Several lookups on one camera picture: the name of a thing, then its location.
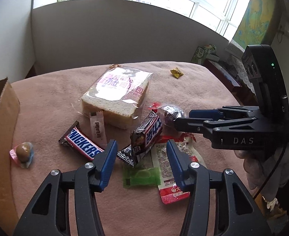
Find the brown egg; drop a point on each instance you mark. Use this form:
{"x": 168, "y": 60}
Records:
{"x": 23, "y": 151}

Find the brown chocolate bar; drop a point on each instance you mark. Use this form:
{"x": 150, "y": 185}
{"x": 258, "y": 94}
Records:
{"x": 81, "y": 140}

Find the cardboard box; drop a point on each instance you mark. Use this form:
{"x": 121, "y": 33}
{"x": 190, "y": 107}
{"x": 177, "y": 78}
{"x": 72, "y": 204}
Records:
{"x": 1, "y": 140}

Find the dark blue-print snack bar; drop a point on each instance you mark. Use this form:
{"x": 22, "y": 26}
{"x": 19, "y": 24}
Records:
{"x": 148, "y": 132}

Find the wall poster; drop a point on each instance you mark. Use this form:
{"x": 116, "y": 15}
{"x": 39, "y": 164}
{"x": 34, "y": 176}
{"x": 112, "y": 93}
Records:
{"x": 255, "y": 22}

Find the green candy packet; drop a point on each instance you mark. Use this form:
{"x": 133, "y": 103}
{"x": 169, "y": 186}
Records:
{"x": 142, "y": 177}

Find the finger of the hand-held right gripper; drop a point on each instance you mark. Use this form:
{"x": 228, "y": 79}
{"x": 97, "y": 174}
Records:
{"x": 186, "y": 125}
{"x": 203, "y": 114}

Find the white sachet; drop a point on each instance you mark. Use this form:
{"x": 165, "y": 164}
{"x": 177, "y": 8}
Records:
{"x": 97, "y": 127}

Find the person's right hand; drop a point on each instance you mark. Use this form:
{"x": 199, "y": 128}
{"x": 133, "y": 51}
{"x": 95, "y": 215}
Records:
{"x": 255, "y": 169}

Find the red and white snack packet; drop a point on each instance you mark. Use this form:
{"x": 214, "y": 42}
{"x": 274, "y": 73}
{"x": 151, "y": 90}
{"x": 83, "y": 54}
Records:
{"x": 166, "y": 177}

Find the yellow wrapped candy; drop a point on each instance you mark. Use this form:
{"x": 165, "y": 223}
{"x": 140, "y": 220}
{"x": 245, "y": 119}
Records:
{"x": 176, "y": 73}

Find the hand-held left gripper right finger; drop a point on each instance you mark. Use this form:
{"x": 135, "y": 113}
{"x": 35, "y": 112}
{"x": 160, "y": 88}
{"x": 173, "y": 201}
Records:
{"x": 175, "y": 162}

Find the green and white carton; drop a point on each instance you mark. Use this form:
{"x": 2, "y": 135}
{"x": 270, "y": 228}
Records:
{"x": 203, "y": 52}

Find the dark red side table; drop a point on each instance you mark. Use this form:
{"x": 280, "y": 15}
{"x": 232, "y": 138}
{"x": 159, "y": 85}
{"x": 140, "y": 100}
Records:
{"x": 223, "y": 73}

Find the pink blanket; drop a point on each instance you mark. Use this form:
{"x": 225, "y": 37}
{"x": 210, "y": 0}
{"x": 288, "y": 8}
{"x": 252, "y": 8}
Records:
{"x": 55, "y": 98}

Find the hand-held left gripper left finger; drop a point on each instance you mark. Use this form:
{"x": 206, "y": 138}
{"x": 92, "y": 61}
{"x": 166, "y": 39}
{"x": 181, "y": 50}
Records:
{"x": 108, "y": 162}

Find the packaged sliced bread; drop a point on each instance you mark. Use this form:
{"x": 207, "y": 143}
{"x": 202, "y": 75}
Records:
{"x": 115, "y": 93}

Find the white lace cloth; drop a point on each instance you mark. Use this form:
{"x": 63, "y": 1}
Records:
{"x": 237, "y": 61}

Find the small black patterned packet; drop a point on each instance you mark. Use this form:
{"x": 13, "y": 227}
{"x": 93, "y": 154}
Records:
{"x": 125, "y": 154}

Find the clear dark candy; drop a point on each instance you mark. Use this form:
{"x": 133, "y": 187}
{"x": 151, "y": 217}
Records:
{"x": 170, "y": 114}

